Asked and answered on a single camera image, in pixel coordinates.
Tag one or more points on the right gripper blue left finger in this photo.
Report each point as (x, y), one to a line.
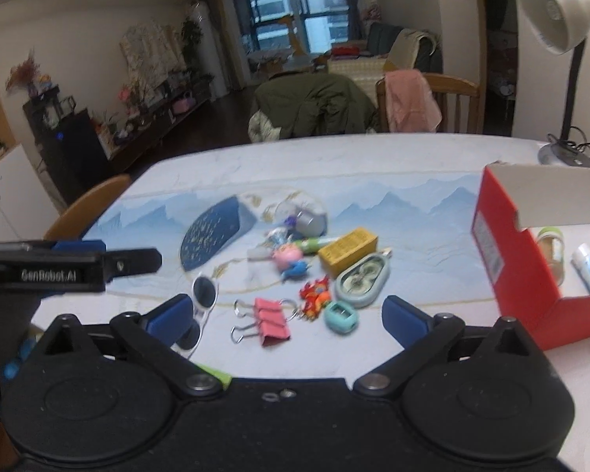
(163, 340)

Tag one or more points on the blue small toy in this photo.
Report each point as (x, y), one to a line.
(296, 269)

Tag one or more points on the pink binder clip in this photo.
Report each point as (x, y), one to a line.
(267, 322)

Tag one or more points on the red crab toy keychain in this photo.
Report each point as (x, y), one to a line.
(316, 296)

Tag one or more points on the olive green jacket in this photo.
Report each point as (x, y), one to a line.
(309, 105)

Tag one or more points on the grey correction tape dispenser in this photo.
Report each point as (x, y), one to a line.
(361, 283)

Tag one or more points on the pink cloth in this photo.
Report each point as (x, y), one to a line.
(411, 106)

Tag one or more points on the pink pig toy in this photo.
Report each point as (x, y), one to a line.
(284, 255)

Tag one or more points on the white desk lamp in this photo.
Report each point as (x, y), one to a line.
(550, 32)

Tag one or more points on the yellow plastic block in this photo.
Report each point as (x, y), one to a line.
(347, 251)

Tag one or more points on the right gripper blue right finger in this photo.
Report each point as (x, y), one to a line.
(425, 341)

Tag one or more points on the white frame sunglasses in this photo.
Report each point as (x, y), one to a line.
(204, 296)

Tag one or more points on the teal small round case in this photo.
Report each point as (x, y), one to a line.
(340, 317)

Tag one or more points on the white cabinet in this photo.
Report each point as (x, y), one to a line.
(26, 210)

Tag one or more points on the red cardboard box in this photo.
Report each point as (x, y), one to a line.
(515, 202)

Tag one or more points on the dark tv cabinet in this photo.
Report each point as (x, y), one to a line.
(81, 149)

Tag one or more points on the green glue pen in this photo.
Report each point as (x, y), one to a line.
(314, 245)

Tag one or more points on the wooden chair with pink cloth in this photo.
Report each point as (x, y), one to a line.
(458, 100)

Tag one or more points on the wooden chair left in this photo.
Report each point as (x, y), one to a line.
(85, 211)

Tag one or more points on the sofa with blanket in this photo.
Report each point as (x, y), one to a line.
(403, 47)

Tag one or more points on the green cap jar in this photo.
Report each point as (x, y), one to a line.
(550, 242)

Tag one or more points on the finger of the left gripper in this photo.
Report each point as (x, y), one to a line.
(71, 247)
(131, 262)

